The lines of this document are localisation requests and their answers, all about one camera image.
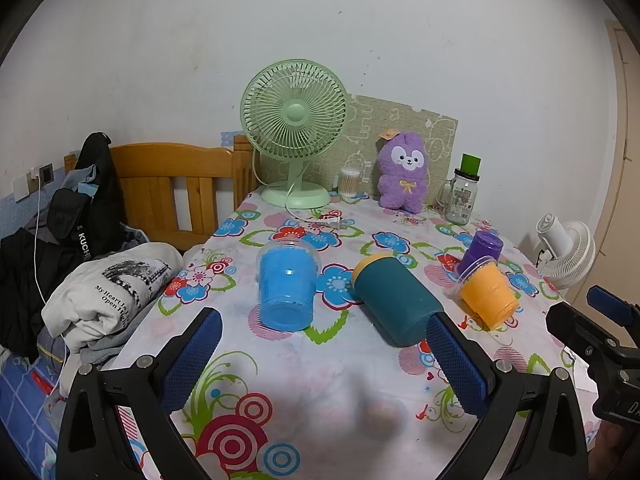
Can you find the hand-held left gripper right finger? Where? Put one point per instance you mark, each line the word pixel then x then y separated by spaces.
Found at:
pixel 457 365

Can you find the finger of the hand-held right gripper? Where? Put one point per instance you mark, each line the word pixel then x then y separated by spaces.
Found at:
pixel 612 302
pixel 575 325

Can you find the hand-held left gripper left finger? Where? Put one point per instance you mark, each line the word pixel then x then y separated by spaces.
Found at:
pixel 192 360

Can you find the teal cup with yellow rim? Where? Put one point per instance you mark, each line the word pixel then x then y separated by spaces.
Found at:
pixel 400 305

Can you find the person's right forearm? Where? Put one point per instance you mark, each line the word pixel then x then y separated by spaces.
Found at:
pixel 617 452

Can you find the orange cup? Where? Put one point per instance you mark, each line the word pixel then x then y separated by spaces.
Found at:
pixel 487 295

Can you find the purple cup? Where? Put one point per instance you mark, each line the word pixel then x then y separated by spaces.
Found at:
pixel 480 252

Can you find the clear cup with blue filling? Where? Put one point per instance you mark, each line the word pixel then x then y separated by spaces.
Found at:
pixel 287 285

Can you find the white small fan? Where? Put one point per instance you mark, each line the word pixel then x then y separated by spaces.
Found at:
pixel 570 255

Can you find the grey cloth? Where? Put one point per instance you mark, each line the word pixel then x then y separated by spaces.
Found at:
pixel 107 347

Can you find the white printed shirt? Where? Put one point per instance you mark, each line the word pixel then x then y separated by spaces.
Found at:
pixel 115 300

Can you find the floral tablecloth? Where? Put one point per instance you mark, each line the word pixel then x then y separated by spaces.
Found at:
pixel 300 395

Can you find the beige door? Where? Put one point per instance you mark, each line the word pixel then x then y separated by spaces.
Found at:
pixel 625 160

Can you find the glass jar with green lid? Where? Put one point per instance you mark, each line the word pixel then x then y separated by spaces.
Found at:
pixel 461 200

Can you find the blue bed sheet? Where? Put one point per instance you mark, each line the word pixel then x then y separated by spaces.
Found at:
pixel 22 420

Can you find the black clothing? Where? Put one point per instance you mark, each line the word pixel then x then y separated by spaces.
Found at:
pixel 25 290

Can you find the wooden bed headboard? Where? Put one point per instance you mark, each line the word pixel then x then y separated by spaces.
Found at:
pixel 165 180

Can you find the black bag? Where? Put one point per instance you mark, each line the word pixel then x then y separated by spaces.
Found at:
pixel 95 195

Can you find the purple plush toy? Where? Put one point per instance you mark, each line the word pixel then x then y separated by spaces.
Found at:
pixel 402 180

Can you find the cotton swab jar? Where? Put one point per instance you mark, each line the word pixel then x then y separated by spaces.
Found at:
pixel 349 182

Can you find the green desk fan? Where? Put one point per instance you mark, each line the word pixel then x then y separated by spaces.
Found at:
pixel 295 110

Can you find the wall socket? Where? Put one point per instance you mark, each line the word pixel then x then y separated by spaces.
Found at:
pixel 30 185

